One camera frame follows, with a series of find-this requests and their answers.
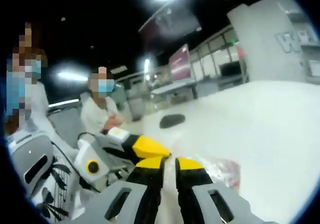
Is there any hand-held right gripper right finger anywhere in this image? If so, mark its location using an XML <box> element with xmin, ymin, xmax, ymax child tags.
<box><xmin>174</xmin><ymin>157</ymin><xmax>253</xmax><ymax>224</ymax></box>

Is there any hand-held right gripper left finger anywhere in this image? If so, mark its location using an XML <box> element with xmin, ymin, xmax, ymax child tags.
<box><xmin>74</xmin><ymin>155</ymin><xmax>167</xmax><ymax>224</ymax></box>

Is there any clear resealable bag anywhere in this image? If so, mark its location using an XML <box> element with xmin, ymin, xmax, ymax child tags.
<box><xmin>166</xmin><ymin>140</ymin><xmax>242</xmax><ymax>194</ymax></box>

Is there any black cap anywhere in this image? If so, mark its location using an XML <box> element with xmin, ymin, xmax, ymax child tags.
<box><xmin>159</xmin><ymin>113</ymin><xmax>186</xmax><ymax>129</ymax></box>

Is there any white chest-worn device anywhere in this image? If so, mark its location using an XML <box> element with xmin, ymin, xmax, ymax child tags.
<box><xmin>6</xmin><ymin>131</ymin><xmax>55</xmax><ymax>198</ymax></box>

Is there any background work table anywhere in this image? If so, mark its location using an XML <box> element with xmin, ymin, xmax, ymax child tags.
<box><xmin>149</xmin><ymin>80</ymin><xmax>200</xmax><ymax>103</ymax></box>

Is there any person's white shirt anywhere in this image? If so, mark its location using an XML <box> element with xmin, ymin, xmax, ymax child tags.
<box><xmin>4</xmin><ymin>81</ymin><xmax>101</xmax><ymax>220</ymax></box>

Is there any reddish monitor screen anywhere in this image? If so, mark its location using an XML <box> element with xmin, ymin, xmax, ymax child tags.
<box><xmin>168</xmin><ymin>43</ymin><xmax>191</xmax><ymax>82</ymax></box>

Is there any glass partition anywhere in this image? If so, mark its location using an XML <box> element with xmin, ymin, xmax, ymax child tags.
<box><xmin>189</xmin><ymin>25</ymin><xmax>243</xmax><ymax>82</ymax></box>

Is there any small black monitor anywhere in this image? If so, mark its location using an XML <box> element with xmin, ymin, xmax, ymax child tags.
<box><xmin>220</xmin><ymin>61</ymin><xmax>240</xmax><ymax>77</ymax></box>

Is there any dark hanging display screen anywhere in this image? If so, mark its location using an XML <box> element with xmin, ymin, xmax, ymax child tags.
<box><xmin>138</xmin><ymin>2</ymin><xmax>203</xmax><ymax>39</ymax></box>

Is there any black cable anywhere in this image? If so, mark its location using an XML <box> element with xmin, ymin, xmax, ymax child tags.
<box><xmin>77</xmin><ymin>131</ymin><xmax>107</xmax><ymax>145</ymax></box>

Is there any wall letter sign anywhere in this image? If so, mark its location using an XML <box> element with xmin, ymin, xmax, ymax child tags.
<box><xmin>274</xmin><ymin>30</ymin><xmax>316</xmax><ymax>54</ymax></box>

